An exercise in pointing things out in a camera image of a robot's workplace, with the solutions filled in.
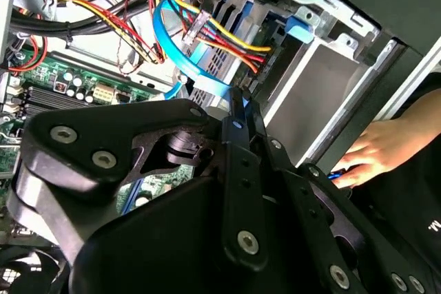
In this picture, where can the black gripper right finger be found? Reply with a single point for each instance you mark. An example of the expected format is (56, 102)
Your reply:
(307, 201)

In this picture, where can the person's bare hand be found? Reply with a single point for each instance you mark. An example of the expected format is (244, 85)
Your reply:
(379, 149)

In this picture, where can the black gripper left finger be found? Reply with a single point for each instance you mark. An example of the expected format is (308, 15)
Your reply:
(103, 125)

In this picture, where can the hard disk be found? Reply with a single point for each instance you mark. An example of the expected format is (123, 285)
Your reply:
(299, 29)

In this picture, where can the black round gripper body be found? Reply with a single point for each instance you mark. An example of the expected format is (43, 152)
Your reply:
(165, 239)

